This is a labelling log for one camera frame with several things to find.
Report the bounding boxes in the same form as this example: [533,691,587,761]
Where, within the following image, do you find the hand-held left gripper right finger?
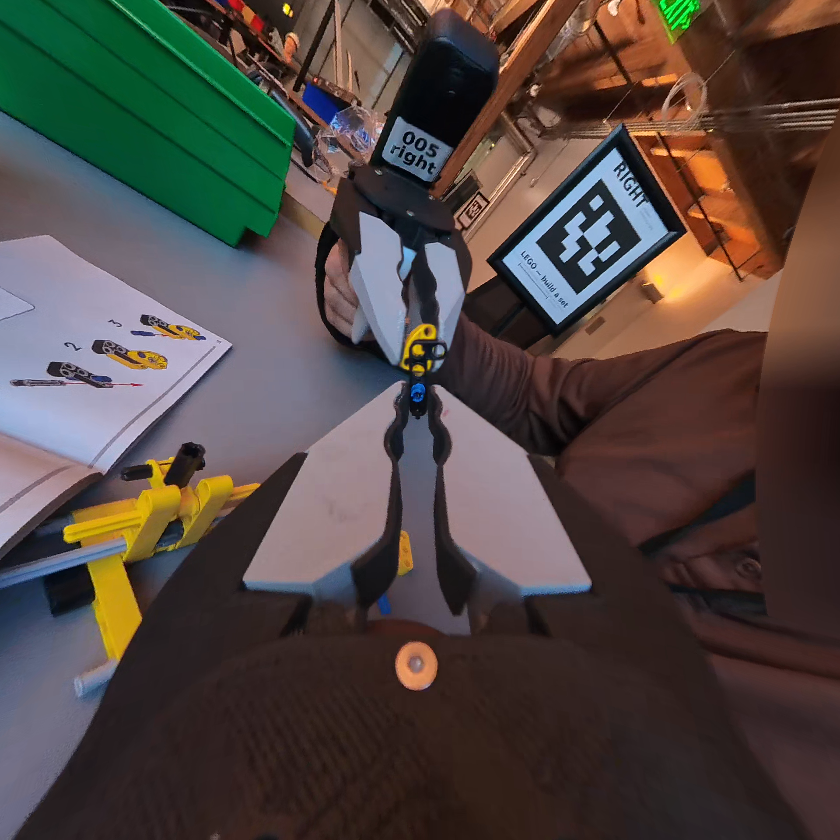
[427,382,593,634]

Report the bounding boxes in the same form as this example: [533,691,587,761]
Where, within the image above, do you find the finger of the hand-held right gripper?
[407,241,468,368]
[350,211,421,367]

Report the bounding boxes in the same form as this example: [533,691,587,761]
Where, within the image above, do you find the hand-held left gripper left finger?
[241,381,408,611]

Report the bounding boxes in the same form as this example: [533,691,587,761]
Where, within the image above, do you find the yellow curved lego piece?
[402,323,439,376]

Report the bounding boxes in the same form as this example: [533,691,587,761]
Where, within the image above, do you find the person's right forearm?
[436,314,769,473]

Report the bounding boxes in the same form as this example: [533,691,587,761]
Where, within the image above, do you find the yellow lego assembly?
[0,441,262,698]

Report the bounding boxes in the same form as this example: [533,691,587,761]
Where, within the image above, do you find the lego instruction booklet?
[0,235,234,559]

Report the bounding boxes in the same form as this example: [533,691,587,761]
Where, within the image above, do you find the person's right hand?
[323,246,361,336]

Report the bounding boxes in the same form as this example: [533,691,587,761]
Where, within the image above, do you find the clear plastic bag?
[314,105,385,178]

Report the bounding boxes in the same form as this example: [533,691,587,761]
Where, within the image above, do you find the blue box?
[301,77,361,126]

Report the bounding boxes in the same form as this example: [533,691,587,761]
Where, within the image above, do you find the black framed tag sign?
[487,123,689,339]

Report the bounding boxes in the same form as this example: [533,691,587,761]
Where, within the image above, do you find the green exit sign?
[650,0,713,46]

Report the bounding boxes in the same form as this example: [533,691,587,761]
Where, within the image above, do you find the green plastic bin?
[0,0,298,249]

